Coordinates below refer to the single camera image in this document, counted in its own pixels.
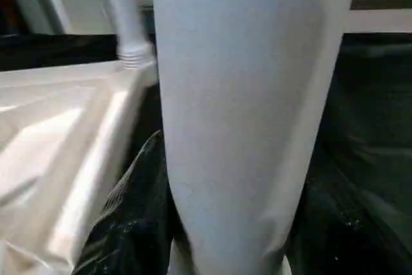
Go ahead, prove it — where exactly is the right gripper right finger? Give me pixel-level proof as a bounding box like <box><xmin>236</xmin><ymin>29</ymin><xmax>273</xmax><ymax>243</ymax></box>
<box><xmin>286</xmin><ymin>163</ymin><xmax>412</xmax><ymax>275</ymax></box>

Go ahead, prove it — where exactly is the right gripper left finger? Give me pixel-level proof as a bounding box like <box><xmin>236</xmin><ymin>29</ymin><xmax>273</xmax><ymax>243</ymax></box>
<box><xmin>71</xmin><ymin>130</ymin><xmax>174</xmax><ymax>275</ymax></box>

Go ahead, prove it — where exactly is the white plastic table top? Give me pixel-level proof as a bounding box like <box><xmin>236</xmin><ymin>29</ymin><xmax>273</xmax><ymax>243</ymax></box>
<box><xmin>0</xmin><ymin>59</ymin><xmax>162</xmax><ymax>275</ymax></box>

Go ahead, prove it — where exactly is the white plastic table leg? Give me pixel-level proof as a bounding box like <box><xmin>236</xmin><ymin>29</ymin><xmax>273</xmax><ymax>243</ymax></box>
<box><xmin>97</xmin><ymin>0</ymin><xmax>156</xmax><ymax>71</ymax></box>
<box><xmin>151</xmin><ymin>0</ymin><xmax>362</xmax><ymax>275</ymax></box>

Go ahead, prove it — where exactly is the black work mat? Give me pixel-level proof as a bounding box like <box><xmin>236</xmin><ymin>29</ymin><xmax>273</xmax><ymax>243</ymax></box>
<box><xmin>0</xmin><ymin>30</ymin><xmax>412</xmax><ymax>275</ymax></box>

